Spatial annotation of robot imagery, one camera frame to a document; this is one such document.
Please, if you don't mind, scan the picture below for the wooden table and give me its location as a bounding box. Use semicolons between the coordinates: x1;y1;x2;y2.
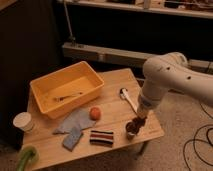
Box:
23;69;164;171

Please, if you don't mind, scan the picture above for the white cup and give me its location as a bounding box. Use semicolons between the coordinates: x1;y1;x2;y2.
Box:
13;112;34;132

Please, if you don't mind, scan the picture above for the grey shelf rail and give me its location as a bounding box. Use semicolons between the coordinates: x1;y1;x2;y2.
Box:
62;42;213;75

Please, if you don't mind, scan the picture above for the yellow plastic bin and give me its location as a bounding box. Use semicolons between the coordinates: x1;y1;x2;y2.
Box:
30;61;104;119

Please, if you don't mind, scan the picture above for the orange ball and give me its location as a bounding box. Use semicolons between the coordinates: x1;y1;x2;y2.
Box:
89;107;101;120

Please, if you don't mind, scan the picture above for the metal cup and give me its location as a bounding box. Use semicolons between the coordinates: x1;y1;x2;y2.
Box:
126;122;136;140

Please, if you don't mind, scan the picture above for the white handled spoon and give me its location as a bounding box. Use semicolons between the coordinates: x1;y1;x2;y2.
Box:
119;88;137;112

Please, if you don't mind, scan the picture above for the blue sponge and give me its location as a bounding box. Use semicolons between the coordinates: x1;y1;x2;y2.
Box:
63;127;83;151

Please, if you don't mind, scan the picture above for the black cable on floor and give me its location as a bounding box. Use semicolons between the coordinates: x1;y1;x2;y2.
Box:
182;103;213;171

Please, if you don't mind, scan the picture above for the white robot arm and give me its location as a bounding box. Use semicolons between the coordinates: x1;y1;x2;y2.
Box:
133;52;213;133

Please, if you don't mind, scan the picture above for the striped red white black cloth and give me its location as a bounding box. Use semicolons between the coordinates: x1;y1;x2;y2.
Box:
89;130;114;146

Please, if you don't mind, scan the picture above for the blue grey cloth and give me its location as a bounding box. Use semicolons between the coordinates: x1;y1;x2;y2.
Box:
53;109;95;134

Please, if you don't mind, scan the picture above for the green curved toy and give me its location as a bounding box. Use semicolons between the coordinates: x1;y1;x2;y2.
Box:
16;146;39;171

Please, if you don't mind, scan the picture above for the fork in bin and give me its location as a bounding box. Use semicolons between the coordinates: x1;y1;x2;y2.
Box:
53;92;83;102

